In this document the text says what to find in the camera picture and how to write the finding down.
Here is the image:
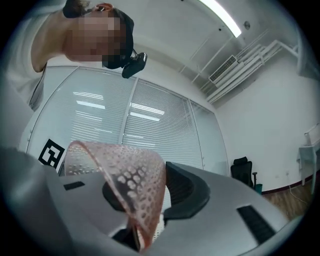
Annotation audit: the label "white cable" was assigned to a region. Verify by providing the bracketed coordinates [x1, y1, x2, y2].
[288, 184, 310, 207]

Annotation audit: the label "white air conditioner vent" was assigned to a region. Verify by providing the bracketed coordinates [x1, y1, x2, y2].
[208, 54, 238, 87]

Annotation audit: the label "long ceiling light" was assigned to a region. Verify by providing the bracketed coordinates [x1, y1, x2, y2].
[199, 0, 242, 38]

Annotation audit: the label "black office chair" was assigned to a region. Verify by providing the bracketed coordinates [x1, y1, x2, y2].
[229, 156, 259, 192]

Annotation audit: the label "white side desk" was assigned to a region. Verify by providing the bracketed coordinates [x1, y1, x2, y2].
[296, 129, 320, 186]

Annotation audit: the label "pink perforated silicone mat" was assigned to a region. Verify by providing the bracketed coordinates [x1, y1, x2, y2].
[63, 139, 167, 253]

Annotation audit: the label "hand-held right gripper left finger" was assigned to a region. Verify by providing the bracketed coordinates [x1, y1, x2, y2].
[58, 173, 131, 238]

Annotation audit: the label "black head-mounted camera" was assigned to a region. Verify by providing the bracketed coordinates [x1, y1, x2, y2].
[121, 48, 148, 80]

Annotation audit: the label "white ceiling pipes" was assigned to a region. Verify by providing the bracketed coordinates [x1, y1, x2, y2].
[192, 29, 300, 105]

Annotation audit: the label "person's head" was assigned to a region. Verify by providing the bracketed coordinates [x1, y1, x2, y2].
[32, 0, 136, 73]

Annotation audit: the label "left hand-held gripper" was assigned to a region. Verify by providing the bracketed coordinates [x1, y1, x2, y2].
[37, 138, 66, 168]

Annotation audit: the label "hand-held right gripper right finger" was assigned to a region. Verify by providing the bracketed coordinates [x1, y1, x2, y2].
[149, 161, 297, 256]

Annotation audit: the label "person's light shirt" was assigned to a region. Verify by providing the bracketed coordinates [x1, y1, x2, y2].
[6, 9, 68, 112]

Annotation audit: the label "white plastic laundry basket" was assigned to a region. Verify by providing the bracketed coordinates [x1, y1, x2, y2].
[152, 214, 166, 241]

